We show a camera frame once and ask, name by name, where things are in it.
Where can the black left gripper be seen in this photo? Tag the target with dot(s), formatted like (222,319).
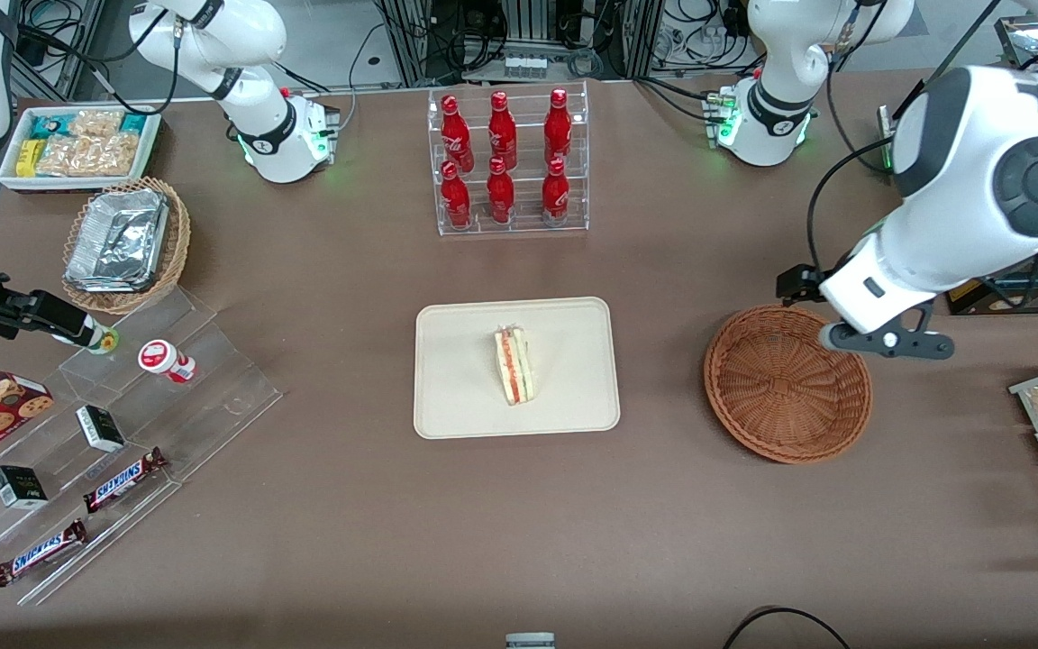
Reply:
(801,281)

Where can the triangle sandwich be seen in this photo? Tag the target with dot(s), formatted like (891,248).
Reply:
(515,365)

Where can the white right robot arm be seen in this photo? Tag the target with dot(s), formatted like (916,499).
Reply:
(276,135)

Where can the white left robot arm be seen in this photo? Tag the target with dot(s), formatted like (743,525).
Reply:
(960,216)

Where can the round brown wicker basket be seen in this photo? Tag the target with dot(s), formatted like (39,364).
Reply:
(785,388)

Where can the small wicker basket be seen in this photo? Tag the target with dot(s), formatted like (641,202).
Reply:
(172,243)

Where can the beige rectangular tray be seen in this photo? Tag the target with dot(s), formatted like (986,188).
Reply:
(465,379)

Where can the green lid sunflower jar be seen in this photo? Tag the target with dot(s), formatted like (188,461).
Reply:
(106,342)

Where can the silver foil packs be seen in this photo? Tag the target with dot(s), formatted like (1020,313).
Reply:
(118,239)

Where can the red lid jar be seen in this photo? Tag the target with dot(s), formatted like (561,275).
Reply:
(163,359)

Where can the small black box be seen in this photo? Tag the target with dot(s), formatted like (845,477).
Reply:
(101,428)
(18,487)

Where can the white plastic bin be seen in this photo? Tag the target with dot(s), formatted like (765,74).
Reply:
(7,171)

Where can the yellow snack pack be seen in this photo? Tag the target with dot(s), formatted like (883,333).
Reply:
(28,158)

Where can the clear cracker bag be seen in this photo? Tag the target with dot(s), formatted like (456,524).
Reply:
(97,122)
(86,156)

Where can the clear acrylic stepped shelf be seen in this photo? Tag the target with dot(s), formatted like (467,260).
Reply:
(213,397)

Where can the Snickers chocolate bar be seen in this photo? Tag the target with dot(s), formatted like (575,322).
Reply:
(40,552)
(125,479)

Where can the teal snack pack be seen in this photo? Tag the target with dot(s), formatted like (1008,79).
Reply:
(49,123)
(134,123)

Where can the black device with yellow label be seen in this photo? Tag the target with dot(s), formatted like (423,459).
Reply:
(1024,296)

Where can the red cola bottle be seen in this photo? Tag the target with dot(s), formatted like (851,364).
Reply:
(455,131)
(558,124)
(556,191)
(500,193)
(502,126)
(456,196)

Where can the clear acrylic bottle rack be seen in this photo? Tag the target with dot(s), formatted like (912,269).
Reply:
(523,221)

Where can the white power strip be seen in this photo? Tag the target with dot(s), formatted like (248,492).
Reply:
(524,66)

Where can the small grey block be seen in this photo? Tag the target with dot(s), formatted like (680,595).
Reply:
(530,641)

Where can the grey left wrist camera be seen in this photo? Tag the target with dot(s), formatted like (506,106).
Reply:
(888,341)

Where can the aluminium frame rack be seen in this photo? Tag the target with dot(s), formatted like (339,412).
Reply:
(411,41)

